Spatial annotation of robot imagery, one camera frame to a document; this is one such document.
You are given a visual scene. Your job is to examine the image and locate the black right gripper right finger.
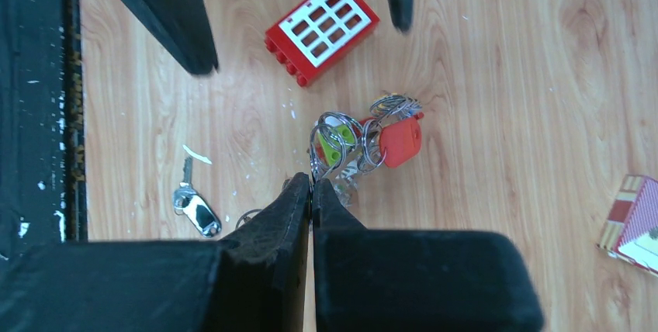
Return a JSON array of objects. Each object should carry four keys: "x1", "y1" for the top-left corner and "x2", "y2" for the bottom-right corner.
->
[{"x1": 312, "y1": 179, "x2": 545, "y2": 331}]

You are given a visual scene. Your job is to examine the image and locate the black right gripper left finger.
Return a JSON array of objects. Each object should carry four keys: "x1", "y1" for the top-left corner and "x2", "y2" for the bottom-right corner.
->
[{"x1": 1, "y1": 172, "x2": 310, "y2": 331}]

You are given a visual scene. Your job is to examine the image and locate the key with black tag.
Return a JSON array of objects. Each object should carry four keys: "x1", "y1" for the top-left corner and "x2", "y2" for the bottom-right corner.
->
[{"x1": 171, "y1": 156, "x2": 222, "y2": 238}]

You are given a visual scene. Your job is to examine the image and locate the chain of metal keyrings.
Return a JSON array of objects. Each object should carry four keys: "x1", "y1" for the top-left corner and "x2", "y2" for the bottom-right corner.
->
[{"x1": 308, "y1": 93, "x2": 424, "y2": 207}]

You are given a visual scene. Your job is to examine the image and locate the red key tag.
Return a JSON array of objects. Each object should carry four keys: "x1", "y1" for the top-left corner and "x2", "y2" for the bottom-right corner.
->
[{"x1": 379, "y1": 117, "x2": 422, "y2": 168}]

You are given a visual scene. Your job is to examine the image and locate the red window toy brick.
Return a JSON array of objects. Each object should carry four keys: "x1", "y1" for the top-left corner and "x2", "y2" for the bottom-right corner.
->
[{"x1": 265, "y1": 0, "x2": 380, "y2": 88}]

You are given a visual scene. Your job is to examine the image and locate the white paper scrap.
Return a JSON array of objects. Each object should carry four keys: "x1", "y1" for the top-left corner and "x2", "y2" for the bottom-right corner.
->
[{"x1": 182, "y1": 144, "x2": 213, "y2": 165}]

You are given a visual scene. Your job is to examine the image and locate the red toy brick car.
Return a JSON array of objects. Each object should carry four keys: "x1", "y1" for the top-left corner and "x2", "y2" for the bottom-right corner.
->
[{"x1": 311, "y1": 111, "x2": 424, "y2": 170}]

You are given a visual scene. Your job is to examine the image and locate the red patterned card box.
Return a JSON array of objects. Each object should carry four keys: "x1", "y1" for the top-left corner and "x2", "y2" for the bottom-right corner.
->
[{"x1": 596, "y1": 175, "x2": 657, "y2": 276}]

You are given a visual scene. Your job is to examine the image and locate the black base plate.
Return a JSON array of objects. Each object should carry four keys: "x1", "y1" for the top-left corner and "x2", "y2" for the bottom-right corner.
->
[{"x1": 1, "y1": 0, "x2": 87, "y2": 268}]

